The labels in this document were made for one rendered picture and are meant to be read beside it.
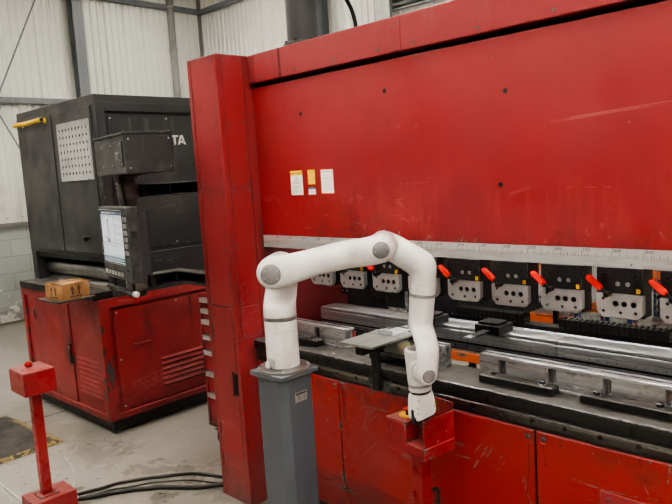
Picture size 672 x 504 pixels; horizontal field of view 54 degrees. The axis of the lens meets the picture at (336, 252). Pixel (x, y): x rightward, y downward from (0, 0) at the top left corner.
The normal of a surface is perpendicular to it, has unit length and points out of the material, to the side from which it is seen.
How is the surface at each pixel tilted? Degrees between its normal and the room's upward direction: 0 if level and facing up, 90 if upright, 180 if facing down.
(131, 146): 90
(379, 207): 90
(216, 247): 90
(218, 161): 90
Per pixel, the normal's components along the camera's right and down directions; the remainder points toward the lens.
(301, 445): 0.72, 0.04
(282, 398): 0.02, 0.12
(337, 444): -0.71, 0.13
